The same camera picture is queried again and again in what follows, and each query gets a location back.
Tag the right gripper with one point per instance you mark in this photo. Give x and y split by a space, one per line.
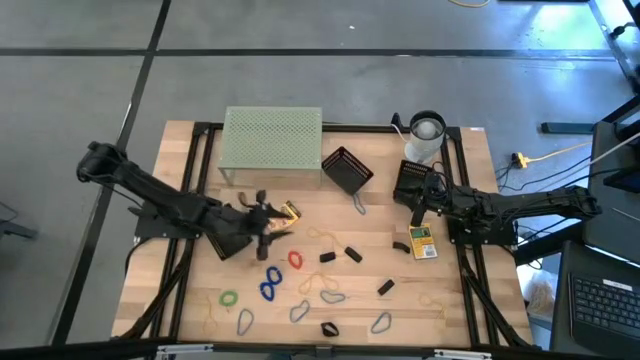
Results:
435 195

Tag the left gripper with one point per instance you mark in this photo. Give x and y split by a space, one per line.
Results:
245 224

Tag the yellow Crayola crayon box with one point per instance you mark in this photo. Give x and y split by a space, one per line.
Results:
424 245
292 210

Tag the black binder clip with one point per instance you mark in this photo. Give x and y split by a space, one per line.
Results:
353 254
385 287
401 247
327 257
323 327

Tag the black slotted plastic basket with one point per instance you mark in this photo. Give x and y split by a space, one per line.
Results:
345 175
412 170
227 247

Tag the yellow rubber band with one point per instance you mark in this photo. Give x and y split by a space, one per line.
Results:
315 230
422 300
210 332
301 287

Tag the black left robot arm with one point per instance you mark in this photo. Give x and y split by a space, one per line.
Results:
150 187

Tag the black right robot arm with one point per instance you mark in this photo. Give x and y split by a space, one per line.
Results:
525 202

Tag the tan rubber band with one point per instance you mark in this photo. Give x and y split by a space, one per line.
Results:
240 198

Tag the white small table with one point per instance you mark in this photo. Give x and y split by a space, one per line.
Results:
270 137

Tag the plastic bag of rubber bands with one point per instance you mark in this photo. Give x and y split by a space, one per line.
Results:
540 297

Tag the black floor bar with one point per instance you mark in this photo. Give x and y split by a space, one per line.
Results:
567 128

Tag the dark grey monitor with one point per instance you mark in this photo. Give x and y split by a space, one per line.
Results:
607 225

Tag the dark laptop with keyboard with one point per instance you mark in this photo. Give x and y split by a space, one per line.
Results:
600 305

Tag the grey chair base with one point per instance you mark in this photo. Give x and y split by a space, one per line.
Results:
15 230

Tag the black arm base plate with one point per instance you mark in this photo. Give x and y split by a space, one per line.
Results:
500 239
150 230

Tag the black aluminium table frame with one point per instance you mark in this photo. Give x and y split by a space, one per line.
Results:
360 128

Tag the black camera mounting rail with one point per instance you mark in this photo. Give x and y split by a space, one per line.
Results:
75 350

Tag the grey metal frame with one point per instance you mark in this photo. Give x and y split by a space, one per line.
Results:
615 47

